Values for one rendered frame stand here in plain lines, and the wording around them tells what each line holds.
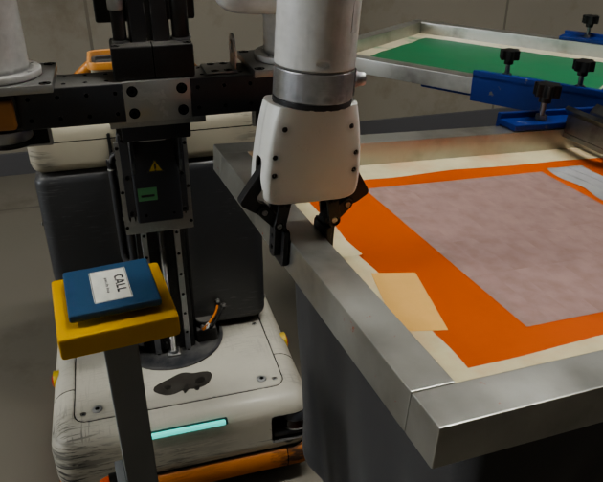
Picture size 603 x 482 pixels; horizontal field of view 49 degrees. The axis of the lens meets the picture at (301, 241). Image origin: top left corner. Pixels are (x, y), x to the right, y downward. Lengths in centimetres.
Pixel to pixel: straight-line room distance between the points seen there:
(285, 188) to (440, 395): 25
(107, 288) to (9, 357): 165
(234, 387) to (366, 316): 114
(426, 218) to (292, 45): 33
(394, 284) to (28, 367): 180
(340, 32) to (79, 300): 41
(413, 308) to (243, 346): 120
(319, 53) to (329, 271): 20
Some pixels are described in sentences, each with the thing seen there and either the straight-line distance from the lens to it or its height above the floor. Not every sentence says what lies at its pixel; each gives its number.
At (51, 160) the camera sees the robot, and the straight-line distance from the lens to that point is 161.
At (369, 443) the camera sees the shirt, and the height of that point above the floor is 78.
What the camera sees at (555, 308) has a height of 101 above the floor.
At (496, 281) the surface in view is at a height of 101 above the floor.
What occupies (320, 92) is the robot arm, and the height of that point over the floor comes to 122.
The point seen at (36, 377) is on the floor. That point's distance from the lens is 229.
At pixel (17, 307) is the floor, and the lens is 266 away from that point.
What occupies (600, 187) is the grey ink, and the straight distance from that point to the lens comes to 103.
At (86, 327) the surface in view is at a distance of 75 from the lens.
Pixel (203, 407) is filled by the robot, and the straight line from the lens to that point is 164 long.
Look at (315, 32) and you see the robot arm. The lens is 58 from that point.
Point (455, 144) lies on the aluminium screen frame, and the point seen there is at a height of 102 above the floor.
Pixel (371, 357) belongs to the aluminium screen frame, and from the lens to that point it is 53.
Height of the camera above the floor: 137
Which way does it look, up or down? 28 degrees down
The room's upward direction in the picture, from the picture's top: straight up
